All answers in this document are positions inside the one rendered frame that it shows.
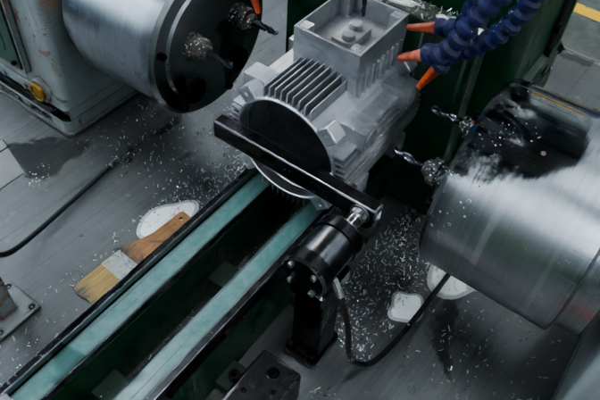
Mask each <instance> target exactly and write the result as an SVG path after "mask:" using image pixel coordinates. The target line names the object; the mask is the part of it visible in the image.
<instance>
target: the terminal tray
mask: <svg viewBox="0 0 600 400"><path fill-rule="evenodd" d="M362 7H363V5H362V0H328V1H327V2H326V3H324V4H323V5H321V6H320V7H318V8H317V9H316V10H314V11H313V12H311V13H310V14H309V15H307V16H306V17H304V18H303V19H302V20H300V21H299V22H298V23H297V24H296V25H295V26H294V40H293V51H294V54H293V62H294V61H295V60H297V59H298V58H299V57H301V56H302V60H303V59H305V58H306V57H307V58H308V59H307V62H309V61H310V60H311V59H313V64H315V63H316V62H317V61H319V67H320V66H321V65H323V64H324V63H325V70H326V69H327V68H328V67H329V66H330V74H331V73H332V72H333V71H337V76H336V78H337V77H338V76H339V75H341V74H342V83H343V82H344V81H345V80H346V79H348V83H347V91H348V92H349V93H350V94H351V96H352V97H353V98H356V97H357V98H361V94H362V92H363V93H364V94H365V93H366V89H367V88H368V89H370V88H371V83H373V84H376V81H377V79H381V74H383V75H386V72H387V70H388V71H390V69H391V64H392V65H393V66H395V65H396V58H397V56H398V55H400V54H401V53H402V49H403V44H404V38H405V33H406V26H407V24H408V20H409V15H410V14H409V13H408V12H404V11H401V10H399V9H397V8H395V7H393V6H391V5H388V4H385V3H382V2H380V1H379V0H367V5H366V13H365V16H364V17H362V16H361V15H360V13H361V9H362ZM395 13H401V15H400V16H395ZM306 22H309V23H310V24H311V25H310V26H309V27H306V26H305V25H304V23H306ZM355 46H360V47H361V49H360V50H355V49H354V47H355Z"/></svg>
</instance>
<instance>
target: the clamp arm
mask: <svg viewBox="0 0 600 400"><path fill-rule="evenodd" d="M213 128H214V136H216V137H217V138H219V139H220V140H222V141H224V142H226V143H227V144H229V145H231V146H233V147H235V148H236V149H237V150H239V151H241V152H242V153H244V154H247V155H248V156H250V157H252V158H253V159H255V160H256V161H258V162H259V163H262V164H263V165H265V166H267V167H269V168H270V169H272V170H274V171H276V172H277V173H278V174H280V175H282V176H284V177H285V178H287V179H289V180H291V181H293V182H295V183H296V184H297V185H299V186H300V187H302V188H305V189H306V190H308V191H310V192H311V193H313V194H315V195H316V196H318V197H320V198H321V199H323V200H325V201H327V202H328V203H330V204H332V205H334V206H336V207H337V208H338V209H340V210H342V211H343V212H345V213H350V212H351V211H354V210H355V209H356V207H358V208H360V209H358V210H357V211H356V212H357V213H358V214H360V215H362V214H363V212H365V214H366V215H365V214H364V216H363V217H362V220H363V223H364V224H366V225H368V226H370V227H374V226H375V224H376V223H377V222H378V221H379V219H380V216H381V212H382V208H383V203H381V202H379V201H377V200H375V199H374V198H372V197H370V196H368V195H366V194H364V193H363V192H362V191H360V190H358V189H356V188H354V187H352V186H350V185H348V184H347V183H345V182H344V181H342V180H340V179H338V178H337V175H335V174H333V173H331V172H329V173H327V172H326V171H324V170H322V169H320V168H319V167H317V166H315V165H313V164H311V163H310V162H307V161H306V160H305V159H303V158H301V157H299V156H297V155H296V154H293V153H291V152H290V151H288V150H287V149H285V148H283V147H282V146H279V145H277V144H276V143H274V142H272V141H270V140H269V139H268V138H266V137H263V136H262V135H260V134H258V133H256V132H254V131H253V130H251V129H249V128H248V127H246V126H244V125H242V124H241V121H238V120H237V119H234V120H233V119H231V118H230V117H228V116H226V115H225V114H221V115H220V116H218V117H217V118H216V119H215V120H213ZM365 219H366V220H365ZM363 223H362V224H363Z"/></svg>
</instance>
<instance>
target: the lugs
mask: <svg viewBox="0 0 600 400"><path fill-rule="evenodd" d="M417 66H418V64H417V62H399V61H398V60H397V58H396V65H395V67H396V68H397V70H398V72H399V74H400V76H403V75H405V74H407V73H410V72H412V71H413V70H414V69H415V68H416V67H417ZM262 92H263V84H262V83H261V81H260V80H259V79H258V78H256V79H253V80H251V81H248V82H247V83H246V84H245V85H244V86H242V87H241V88H240V89H239V90H238V93H239V94H240V95H241V96H242V98H243V99H244V101H245V102H246V103H247V102H249V101H251V100H254V99H255V98H256V97H258V96H259V95H260V94H261V93H262ZM317 133H318V135H319V136H320V137H321V140H322V141H323V143H324V144H325V146H333V145H336V144H337V143H338V142H339V141H340V140H342V139H343V138H344V137H345V136H346V133H345V132H344V130H343V129H342V127H341V125H340V124H339V122H338V120H337V119H334V120H331V121H326V122H325V123H324V124H323V125H322V126H320V127H319V128H318V129H317ZM240 158H241V160H242V161H243V162H244V164H245V165H246V167H247V169H248V170H251V169H253V168H255V166H254V165H253V163H252V162H251V160H250V159H249V157H248V156H247V154H244V153H242V154H241V155H240ZM310 200H311V201H312V203H313V205H314V206H315V208H316V209H317V211H319V210H325V209H329V208H330V207H331V206H332V204H330V203H328V202H327V201H325V200H323V199H321V198H320V197H319V198H315V199H310Z"/></svg>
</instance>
